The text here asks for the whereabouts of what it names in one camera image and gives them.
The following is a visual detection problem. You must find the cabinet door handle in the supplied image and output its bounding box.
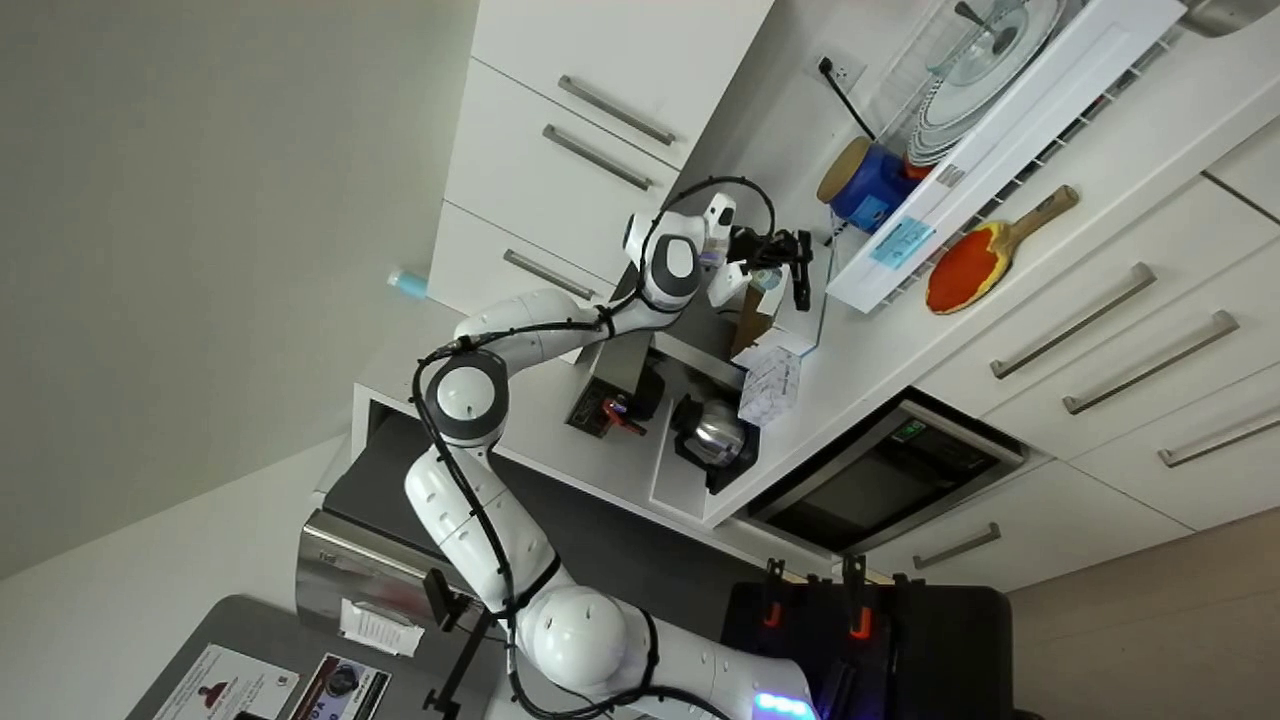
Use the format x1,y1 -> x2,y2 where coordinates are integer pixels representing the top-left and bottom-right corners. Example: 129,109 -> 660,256
556,74 -> 679,148
541,123 -> 654,193
501,248 -> 599,302

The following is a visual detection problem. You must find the white dish rack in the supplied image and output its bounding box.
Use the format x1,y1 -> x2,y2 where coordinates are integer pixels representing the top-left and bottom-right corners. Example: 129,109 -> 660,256
825,0 -> 1193,315

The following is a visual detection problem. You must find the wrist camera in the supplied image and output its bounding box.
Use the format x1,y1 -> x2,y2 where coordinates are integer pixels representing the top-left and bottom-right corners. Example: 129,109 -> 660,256
707,260 -> 752,309

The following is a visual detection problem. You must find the black coffee maker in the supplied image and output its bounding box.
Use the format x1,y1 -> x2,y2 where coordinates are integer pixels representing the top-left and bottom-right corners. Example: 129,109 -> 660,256
564,330 -> 667,441

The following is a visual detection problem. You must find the glass pot lid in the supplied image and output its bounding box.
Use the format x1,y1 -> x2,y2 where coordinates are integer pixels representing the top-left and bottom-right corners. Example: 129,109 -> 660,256
925,0 -> 1063,88

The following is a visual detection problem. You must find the steel carafe with black base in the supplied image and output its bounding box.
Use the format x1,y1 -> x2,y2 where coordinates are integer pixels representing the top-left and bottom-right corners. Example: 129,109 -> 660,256
669,394 -> 762,497

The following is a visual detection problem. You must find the built-in oven door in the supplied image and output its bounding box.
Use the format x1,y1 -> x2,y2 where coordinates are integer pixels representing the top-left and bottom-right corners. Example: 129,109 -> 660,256
745,395 -> 1031,557

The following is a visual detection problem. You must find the camera on mount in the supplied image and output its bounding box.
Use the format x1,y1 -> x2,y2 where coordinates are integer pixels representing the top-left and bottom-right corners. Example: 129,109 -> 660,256
420,567 -> 503,718

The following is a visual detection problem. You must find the blue jar with wooden lid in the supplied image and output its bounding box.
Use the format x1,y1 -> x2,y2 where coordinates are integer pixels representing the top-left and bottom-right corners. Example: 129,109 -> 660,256
816,136 -> 923,237

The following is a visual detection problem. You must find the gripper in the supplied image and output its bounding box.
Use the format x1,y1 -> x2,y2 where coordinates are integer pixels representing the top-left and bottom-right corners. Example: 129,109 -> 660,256
735,230 -> 814,313

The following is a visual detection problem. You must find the white paper note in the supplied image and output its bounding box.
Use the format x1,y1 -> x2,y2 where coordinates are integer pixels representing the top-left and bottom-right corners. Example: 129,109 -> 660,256
338,598 -> 427,659

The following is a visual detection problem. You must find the red table tennis paddle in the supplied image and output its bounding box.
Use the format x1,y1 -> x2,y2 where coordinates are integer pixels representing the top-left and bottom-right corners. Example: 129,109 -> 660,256
924,184 -> 1082,317

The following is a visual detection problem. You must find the white wall cabinet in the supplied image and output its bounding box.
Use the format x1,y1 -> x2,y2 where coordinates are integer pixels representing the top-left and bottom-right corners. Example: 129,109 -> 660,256
428,0 -> 777,319

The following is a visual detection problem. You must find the white patterned packet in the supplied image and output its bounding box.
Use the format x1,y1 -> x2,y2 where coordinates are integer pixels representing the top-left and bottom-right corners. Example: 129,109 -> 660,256
737,345 -> 804,430

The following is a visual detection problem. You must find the wall socket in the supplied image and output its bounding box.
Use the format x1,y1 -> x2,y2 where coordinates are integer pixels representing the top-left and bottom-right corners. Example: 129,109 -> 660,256
814,54 -> 868,97

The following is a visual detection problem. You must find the white printed sheet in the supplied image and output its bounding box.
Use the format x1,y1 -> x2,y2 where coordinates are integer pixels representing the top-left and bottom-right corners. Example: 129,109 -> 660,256
152,643 -> 301,720

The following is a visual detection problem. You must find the orange and black clamp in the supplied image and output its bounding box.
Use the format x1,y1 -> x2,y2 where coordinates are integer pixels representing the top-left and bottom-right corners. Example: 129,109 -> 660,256
840,554 -> 875,642
760,557 -> 787,631

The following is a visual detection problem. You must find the steel sink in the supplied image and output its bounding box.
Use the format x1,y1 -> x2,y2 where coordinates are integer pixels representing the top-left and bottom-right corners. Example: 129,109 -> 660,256
1178,0 -> 1273,39

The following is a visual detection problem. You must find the drawer handle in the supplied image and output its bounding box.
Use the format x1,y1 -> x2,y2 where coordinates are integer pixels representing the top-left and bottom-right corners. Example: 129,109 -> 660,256
989,262 -> 1159,381
1157,414 -> 1280,469
911,521 -> 1003,572
1061,309 -> 1242,416

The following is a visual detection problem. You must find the stack of white plates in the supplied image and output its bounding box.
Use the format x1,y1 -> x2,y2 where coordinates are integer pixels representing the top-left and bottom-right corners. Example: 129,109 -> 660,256
905,0 -> 1069,168

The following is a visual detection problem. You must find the black cable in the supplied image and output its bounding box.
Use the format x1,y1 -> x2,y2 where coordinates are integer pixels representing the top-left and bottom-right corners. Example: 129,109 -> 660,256
818,57 -> 881,143

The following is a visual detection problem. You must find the dark printed sheet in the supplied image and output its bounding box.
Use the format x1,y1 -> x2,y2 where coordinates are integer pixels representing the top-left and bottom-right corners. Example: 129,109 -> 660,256
290,652 -> 393,720

